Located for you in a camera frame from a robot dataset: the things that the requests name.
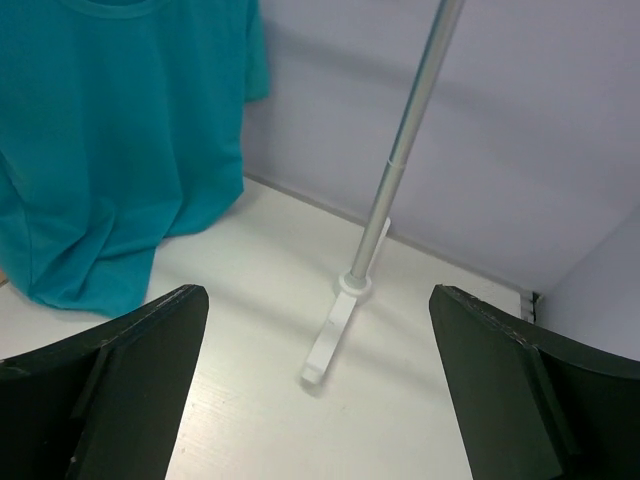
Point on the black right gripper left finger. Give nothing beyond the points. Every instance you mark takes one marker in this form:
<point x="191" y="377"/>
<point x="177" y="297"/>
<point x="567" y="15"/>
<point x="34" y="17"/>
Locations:
<point x="105" y="403"/>

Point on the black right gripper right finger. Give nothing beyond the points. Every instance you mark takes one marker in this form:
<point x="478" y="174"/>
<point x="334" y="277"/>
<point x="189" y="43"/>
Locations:
<point x="530" y="403"/>

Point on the teal t shirt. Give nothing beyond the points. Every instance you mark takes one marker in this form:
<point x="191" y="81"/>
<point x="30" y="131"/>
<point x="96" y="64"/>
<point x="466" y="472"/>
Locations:
<point x="121" y="126"/>

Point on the metal clothes rack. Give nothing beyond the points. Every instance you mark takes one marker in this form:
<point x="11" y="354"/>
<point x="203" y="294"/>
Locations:
<point x="355" y="285"/>

